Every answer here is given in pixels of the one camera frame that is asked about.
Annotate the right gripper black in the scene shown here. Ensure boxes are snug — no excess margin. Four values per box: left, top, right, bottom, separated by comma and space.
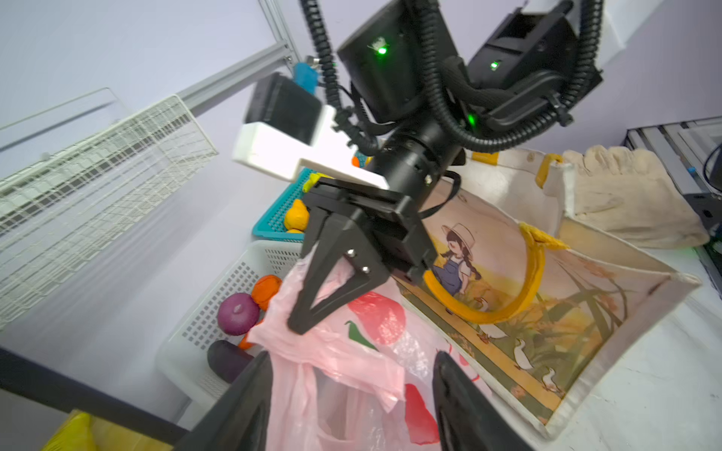
288, 120, 461, 334

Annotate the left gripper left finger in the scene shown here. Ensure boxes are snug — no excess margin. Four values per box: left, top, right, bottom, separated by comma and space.
174, 351, 274, 451

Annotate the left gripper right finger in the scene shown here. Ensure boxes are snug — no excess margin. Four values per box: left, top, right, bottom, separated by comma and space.
432, 351, 532, 451

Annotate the pink plastic grocery bag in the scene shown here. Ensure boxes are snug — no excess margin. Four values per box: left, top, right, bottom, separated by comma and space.
249, 257, 492, 450

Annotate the white canvas tote bag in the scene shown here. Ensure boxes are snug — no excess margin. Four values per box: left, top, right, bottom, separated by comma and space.
400, 148, 701, 439

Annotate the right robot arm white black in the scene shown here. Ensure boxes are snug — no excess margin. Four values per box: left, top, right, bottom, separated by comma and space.
288, 1, 605, 334

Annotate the yellow pear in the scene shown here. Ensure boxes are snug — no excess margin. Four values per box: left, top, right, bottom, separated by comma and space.
284, 199, 310, 234

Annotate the teal plastic fruit basket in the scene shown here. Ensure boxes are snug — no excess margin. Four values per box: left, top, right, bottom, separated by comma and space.
252, 169, 312, 242

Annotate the dark eggplant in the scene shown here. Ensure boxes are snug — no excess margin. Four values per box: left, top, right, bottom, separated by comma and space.
207, 340, 254, 383

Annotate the orange carrot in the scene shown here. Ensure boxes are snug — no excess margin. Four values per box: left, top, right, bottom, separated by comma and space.
237, 319, 263, 351

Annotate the small orange vegetable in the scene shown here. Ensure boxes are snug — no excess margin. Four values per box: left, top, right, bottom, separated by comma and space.
251, 274, 282, 311

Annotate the white plastic vegetable basket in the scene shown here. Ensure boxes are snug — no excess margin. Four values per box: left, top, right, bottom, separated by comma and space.
156, 241, 302, 411

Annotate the purple onion top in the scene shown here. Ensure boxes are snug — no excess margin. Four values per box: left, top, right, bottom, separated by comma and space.
217, 293, 261, 336

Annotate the yellow chips bag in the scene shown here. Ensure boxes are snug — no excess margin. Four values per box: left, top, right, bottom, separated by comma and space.
41, 411, 173, 451

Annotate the wooden two-tier shelf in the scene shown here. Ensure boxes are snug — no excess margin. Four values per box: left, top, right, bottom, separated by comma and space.
1, 349, 189, 445

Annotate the beige folded cloth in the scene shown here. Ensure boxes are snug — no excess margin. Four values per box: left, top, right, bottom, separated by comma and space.
562, 146, 710, 249

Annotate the white wire wall basket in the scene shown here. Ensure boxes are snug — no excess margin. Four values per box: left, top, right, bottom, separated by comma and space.
1, 95, 218, 327

